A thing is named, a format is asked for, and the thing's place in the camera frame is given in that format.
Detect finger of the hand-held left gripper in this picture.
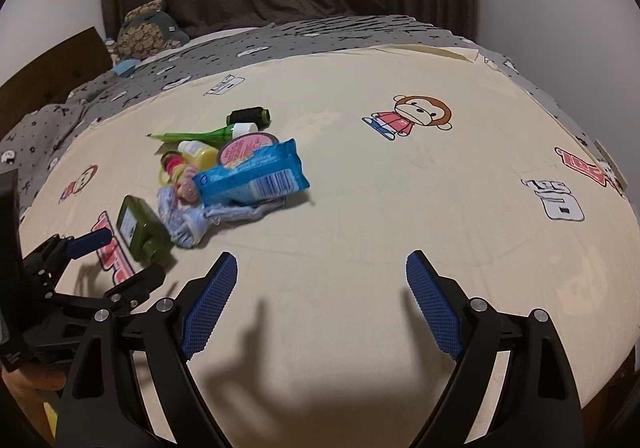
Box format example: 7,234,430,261
21,228,114,296
50,264,167,318

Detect wooden headboard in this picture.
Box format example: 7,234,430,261
0,26,115,139

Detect green pointed bottle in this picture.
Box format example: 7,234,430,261
146,122,259,145

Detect pink round tin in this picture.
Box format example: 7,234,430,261
218,132,280,168

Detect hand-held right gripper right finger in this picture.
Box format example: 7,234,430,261
406,250,583,448

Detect colourful hair ties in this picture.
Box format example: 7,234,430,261
157,151,193,186

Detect patterned plush toy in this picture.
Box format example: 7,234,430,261
104,0,191,63

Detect blue snack packet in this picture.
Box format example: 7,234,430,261
192,138,311,209

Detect small yellow bottle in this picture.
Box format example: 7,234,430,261
177,140,221,166

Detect light blue cloth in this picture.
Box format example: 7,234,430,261
157,185,288,249

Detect yellow fuzzy mat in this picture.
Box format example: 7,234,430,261
41,400,60,446

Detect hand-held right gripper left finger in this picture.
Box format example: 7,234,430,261
55,252,238,448

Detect grey printed pillow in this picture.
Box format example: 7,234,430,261
0,100,93,211

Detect person's left hand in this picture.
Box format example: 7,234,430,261
2,364,68,400

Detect olive green bottle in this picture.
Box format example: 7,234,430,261
116,195,176,263

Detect pink scrunchie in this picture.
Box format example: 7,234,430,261
172,168,203,204

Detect cream cartoon printed blanket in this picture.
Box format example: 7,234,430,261
15,44,640,448

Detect black thread spool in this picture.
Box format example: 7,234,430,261
226,106,272,127

